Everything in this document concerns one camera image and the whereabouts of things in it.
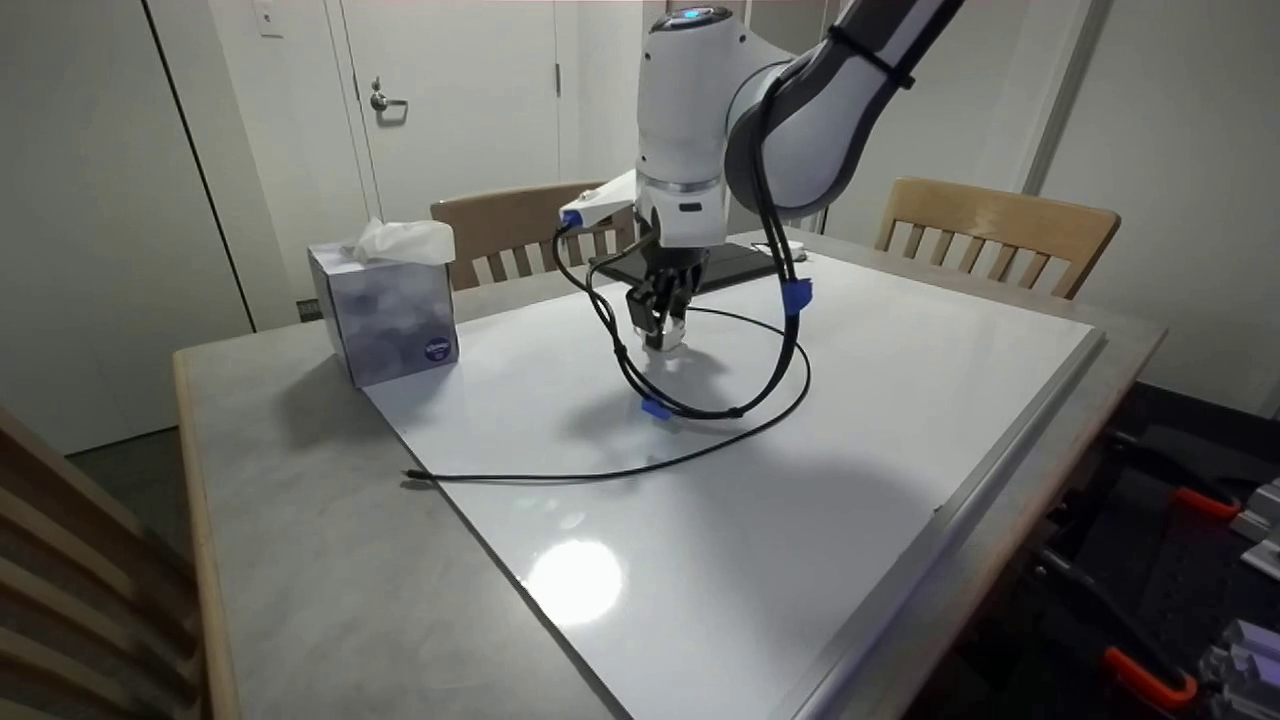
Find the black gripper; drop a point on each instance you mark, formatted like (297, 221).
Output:
(667, 266)

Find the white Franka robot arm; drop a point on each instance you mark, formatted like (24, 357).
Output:
(684, 121)

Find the brown wooden slat-back chair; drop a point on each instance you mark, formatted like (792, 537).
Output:
(513, 214)

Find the white board mat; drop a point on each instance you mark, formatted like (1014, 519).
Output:
(802, 534)

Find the purple tissue box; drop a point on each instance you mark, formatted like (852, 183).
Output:
(386, 315)

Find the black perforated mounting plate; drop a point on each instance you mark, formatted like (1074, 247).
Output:
(1144, 574)

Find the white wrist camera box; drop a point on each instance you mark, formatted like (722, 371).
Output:
(606, 201)

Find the white wall light switch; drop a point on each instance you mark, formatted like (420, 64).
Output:
(270, 18)

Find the silver aluminium rail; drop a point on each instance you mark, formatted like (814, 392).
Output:
(1245, 665)

